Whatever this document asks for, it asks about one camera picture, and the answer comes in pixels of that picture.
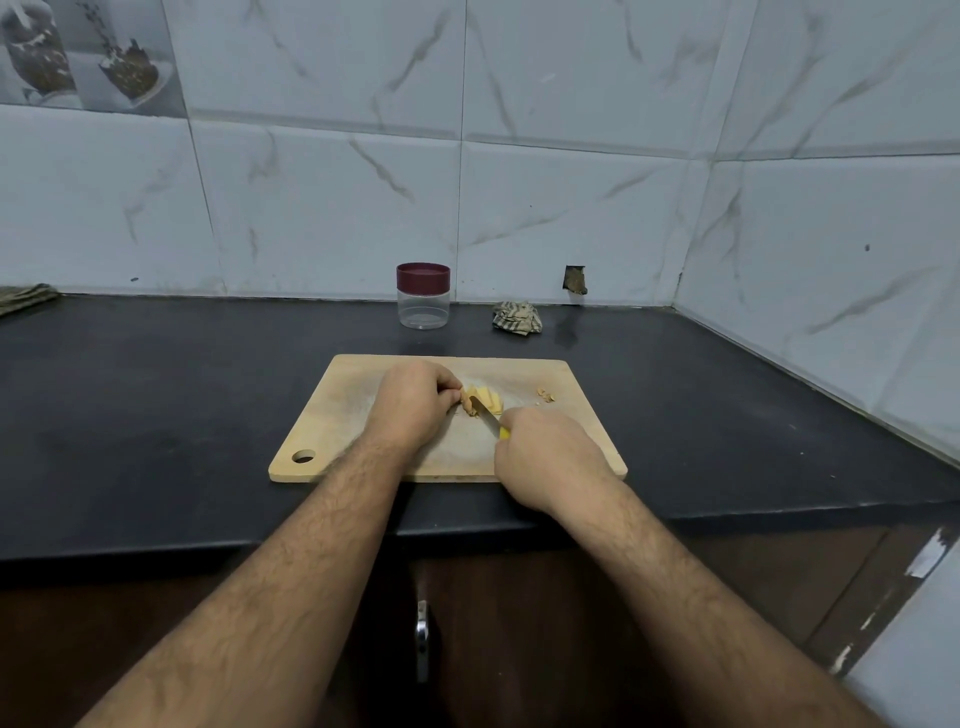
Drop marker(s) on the black countertop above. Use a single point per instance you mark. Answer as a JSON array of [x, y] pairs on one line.
[[135, 420]]

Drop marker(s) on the decorative picture tiles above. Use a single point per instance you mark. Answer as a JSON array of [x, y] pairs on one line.
[[90, 53]]

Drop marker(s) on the brown wooden cabinet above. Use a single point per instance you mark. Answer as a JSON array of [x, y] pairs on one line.
[[150, 645]]

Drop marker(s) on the crumpled patterned cloth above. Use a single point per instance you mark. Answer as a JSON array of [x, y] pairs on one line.
[[518, 318]]

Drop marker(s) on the person's right hand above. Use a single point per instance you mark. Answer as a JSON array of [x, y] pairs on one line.
[[552, 459]]

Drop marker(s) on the small ginger peel scraps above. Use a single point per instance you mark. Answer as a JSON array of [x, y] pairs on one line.
[[546, 395]]

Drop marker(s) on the folded green cloth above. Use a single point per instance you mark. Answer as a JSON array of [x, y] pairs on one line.
[[27, 299]]

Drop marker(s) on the person's right forearm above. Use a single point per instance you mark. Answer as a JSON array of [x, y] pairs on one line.
[[705, 623]]

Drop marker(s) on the person's left hand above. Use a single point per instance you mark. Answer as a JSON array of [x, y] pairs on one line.
[[408, 405]]

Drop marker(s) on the beige ginger root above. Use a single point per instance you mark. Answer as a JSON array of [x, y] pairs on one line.
[[482, 398]]

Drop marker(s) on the person's left forearm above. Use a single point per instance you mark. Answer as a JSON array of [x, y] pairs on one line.
[[255, 615]]

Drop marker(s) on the wooden cutting board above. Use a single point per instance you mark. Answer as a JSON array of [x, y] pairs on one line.
[[338, 428]]

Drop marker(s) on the clear jar maroon lid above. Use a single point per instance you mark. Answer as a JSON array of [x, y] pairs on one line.
[[423, 314]]

